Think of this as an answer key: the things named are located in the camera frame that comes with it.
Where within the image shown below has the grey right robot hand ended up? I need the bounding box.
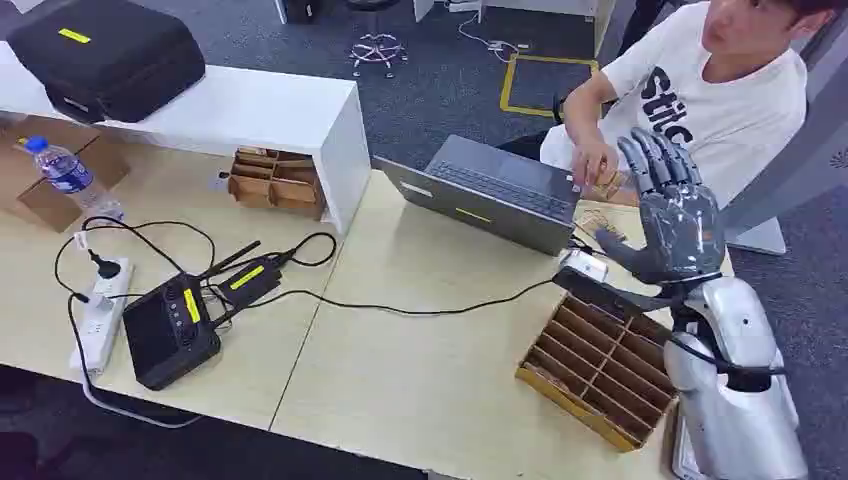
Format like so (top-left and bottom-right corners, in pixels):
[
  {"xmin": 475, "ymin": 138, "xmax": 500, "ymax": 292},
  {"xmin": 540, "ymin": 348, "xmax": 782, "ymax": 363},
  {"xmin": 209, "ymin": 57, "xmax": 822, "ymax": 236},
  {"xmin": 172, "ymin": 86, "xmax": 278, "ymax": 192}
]
[{"xmin": 594, "ymin": 127, "xmax": 727, "ymax": 287}]

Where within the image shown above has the card with printed pattern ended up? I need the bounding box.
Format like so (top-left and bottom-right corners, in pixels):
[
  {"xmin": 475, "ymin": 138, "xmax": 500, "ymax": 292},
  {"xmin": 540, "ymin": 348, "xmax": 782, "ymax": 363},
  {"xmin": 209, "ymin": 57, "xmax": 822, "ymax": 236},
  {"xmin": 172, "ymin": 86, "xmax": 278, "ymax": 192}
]
[{"xmin": 574, "ymin": 209, "xmax": 628, "ymax": 242}]

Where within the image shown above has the person's hand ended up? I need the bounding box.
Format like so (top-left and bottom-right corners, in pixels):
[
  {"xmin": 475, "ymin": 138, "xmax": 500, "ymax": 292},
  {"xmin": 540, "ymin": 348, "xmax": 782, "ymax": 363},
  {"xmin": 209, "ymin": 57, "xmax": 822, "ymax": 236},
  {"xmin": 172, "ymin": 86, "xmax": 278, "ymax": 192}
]
[{"xmin": 570, "ymin": 137, "xmax": 620, "ymax": 189}]

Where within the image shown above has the person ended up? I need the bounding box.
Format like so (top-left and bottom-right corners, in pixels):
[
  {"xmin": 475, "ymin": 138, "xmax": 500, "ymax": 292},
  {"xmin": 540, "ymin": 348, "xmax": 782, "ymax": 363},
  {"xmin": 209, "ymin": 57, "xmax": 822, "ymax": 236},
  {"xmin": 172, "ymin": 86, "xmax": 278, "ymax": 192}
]
[{"xmin": 539, "ymin": 0, "xmax": 848, "ymax": 210}]

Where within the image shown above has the wooden divided card box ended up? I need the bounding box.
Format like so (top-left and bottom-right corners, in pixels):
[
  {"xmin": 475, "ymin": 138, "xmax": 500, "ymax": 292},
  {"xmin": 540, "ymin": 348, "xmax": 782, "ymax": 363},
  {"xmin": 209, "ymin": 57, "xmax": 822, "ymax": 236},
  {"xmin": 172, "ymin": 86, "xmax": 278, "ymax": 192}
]
[{"xmin": 515, "ymin": 294, "xmax": 678, "ymax": 454}]

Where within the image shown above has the grey open laptop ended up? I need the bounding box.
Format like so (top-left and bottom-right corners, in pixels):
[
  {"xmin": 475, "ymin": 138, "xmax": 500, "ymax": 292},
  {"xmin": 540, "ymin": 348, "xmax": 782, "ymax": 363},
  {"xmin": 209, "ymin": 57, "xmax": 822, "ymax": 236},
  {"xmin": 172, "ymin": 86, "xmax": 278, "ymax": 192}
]
[{"xmin": 372, "ymin": 134, "xmax": 583, "ymax": 258}]

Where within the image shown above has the yellow floor tape square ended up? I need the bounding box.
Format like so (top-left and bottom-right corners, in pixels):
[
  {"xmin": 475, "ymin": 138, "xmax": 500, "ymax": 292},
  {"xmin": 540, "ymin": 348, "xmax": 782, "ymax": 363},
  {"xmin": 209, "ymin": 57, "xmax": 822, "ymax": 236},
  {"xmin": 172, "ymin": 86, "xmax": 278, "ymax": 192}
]
[{"xmin": 498, "ymin": 52, "xmax": 601, "ymax": 119}]

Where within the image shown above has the chrome chair base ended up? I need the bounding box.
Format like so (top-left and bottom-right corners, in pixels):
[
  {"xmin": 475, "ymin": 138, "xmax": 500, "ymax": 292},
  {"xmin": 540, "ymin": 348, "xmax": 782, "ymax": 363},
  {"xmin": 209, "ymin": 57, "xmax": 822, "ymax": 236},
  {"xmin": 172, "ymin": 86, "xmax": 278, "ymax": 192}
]
[{"xmin": 348, "ymin": 31, "xmax": 409, "ymax": 79}]

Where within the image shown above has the small wooden organiser box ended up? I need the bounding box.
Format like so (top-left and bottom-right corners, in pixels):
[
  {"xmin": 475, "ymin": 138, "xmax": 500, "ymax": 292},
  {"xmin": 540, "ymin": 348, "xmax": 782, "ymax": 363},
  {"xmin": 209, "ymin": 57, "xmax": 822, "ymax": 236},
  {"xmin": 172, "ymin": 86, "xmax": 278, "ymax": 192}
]
[{"xmin": 227, "ymin": 146, "xmax": 327, "ymax": 221}]

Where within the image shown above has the black power adapter brick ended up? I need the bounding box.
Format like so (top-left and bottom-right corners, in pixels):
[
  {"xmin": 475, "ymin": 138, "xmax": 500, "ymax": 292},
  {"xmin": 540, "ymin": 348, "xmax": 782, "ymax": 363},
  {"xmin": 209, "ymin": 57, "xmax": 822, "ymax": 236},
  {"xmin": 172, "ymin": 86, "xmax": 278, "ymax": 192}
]
[{"xmin": 217, "ymin": 256, "xmax": 285, "ymax": 310}]

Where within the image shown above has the white desk shelf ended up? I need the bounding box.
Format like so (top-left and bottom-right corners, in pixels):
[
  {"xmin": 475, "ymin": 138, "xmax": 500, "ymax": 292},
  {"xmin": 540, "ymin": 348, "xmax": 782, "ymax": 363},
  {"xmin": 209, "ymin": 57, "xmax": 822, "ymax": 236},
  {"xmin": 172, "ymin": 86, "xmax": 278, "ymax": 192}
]
[{"xmin": 0, "ymin": 40, "xmax": 372, "ymax": 236}]

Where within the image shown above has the black router with antennas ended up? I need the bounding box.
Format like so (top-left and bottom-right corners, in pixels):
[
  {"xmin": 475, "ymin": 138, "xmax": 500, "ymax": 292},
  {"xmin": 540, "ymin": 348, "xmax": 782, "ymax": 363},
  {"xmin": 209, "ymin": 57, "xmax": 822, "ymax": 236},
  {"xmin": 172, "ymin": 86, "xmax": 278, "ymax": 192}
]
[{"xmin": 121, "ymin": 240, "xmax": 262, "ymax": 392}]

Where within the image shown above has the black plug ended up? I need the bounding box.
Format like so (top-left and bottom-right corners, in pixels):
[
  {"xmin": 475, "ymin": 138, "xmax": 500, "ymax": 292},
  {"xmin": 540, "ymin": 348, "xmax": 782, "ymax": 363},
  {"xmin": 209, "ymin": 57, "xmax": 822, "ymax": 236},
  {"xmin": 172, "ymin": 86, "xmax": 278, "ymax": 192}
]
[{"xmin": 87, "ymin": 248, "xmax": 123, "ymax": 281}]

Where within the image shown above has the white power strip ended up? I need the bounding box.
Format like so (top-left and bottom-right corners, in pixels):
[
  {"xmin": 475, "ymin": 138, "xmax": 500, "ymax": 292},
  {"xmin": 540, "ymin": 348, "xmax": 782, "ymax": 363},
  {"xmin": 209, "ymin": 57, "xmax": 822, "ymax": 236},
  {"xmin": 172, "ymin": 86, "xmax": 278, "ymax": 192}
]
[{"xmin": 68, "ymin": 256, "xmax": 135, "ymax": 376}]

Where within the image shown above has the black hard case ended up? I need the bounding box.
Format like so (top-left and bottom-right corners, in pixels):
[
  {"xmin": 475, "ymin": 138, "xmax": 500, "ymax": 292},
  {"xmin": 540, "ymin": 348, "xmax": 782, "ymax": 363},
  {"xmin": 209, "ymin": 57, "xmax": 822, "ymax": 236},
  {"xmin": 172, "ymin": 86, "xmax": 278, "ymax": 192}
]
[{"xmin": 5, "ymin": 0, "xmax": 207, "ymax": 125}]

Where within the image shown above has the clear plastic water bottle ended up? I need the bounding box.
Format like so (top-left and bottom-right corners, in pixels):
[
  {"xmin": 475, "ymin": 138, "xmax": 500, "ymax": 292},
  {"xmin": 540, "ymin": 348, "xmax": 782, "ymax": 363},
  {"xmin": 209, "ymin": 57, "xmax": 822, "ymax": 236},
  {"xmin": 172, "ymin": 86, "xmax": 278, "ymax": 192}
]
[{"xmin": 23, "ymin": 135, "xmax": 125, "ymax": 223}]

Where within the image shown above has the open cardboard box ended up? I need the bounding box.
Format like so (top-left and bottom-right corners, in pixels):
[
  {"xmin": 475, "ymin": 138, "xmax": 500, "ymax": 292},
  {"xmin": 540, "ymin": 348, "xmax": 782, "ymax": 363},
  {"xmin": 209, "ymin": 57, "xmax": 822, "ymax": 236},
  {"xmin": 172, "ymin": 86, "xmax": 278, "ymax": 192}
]
[{"xmin": 0, "ymin": 113, "xmax": 132, "ymax": 234}]

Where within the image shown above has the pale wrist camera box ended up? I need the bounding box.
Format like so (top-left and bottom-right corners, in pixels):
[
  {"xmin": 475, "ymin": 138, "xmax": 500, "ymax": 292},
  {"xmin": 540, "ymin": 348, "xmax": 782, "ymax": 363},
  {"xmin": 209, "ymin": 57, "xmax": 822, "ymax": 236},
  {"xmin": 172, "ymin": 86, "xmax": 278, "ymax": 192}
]
[{"xmin": 559, "ymin": 248, "xmax": 609, "ymax": 284}]

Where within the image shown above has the white floor cable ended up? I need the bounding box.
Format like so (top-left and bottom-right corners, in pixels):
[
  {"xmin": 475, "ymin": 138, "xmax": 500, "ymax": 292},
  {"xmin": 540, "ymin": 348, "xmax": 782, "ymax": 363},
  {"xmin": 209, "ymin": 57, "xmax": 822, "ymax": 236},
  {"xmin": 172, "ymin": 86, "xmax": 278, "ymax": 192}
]
[{"xmin": 457, "ymin": 9, "xmax": 531, "ymax": 65}]

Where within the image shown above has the black power cable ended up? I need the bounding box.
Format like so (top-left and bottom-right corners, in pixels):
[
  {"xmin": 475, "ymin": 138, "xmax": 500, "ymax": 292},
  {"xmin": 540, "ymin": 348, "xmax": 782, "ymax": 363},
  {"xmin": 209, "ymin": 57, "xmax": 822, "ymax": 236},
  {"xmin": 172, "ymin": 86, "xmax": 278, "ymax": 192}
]
[{"xmin": 251, "ymin": 276, "xmax": 558, "ymax": 317}]

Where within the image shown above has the white power strip cord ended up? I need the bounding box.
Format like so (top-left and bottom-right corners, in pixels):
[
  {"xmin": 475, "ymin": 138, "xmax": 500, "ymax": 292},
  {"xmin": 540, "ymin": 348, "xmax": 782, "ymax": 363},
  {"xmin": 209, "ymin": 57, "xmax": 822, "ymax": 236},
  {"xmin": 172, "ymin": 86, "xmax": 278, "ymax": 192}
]
[{"xmin": 66, "ymin": 294, "xmax": 203, "ymax": 431}]

